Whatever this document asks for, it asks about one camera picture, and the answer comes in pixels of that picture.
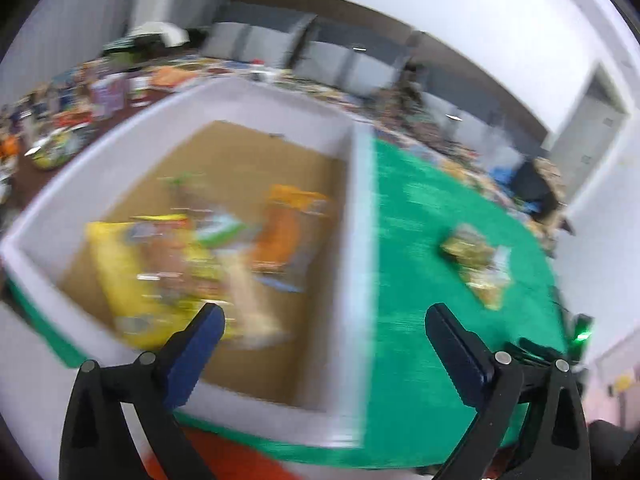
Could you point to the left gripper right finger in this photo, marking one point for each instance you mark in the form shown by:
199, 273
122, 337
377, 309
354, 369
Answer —
553, 441

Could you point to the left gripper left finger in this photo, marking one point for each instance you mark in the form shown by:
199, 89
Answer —
96, 442

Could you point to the yellow peanut snack bag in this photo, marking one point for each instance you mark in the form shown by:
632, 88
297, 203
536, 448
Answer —
489, 283

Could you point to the olive green nut bag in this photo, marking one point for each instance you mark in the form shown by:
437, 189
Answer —
468, 247

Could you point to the beige cracker bar packet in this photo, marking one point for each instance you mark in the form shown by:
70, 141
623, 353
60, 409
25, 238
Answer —
257, 326

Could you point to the orange chicken leg snack pack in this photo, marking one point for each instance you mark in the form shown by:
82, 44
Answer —
292, 233

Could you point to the red fabric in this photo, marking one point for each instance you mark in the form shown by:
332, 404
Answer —
229, 460

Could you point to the black bag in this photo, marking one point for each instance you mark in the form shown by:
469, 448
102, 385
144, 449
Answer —
528, 185

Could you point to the green patterned tablecloth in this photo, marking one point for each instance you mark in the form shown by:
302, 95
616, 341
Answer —
414, 416

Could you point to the green leaf snack bag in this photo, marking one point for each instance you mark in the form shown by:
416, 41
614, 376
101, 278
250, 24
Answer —
198, 224

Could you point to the grey pillow right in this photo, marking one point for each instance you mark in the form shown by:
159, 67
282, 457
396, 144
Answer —
483, 114

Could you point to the grey pillow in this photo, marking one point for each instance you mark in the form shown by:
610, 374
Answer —
483, 114
245, 32
353, 59

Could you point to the white cardboard box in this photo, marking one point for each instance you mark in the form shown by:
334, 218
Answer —
241, 192

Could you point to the bowl of candies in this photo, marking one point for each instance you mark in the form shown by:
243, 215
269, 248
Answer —
60, 146

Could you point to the grey pillow middle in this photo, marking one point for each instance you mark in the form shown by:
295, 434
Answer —
353, 59

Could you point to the grey pillow left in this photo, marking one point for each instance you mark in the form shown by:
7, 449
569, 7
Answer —
245, 32

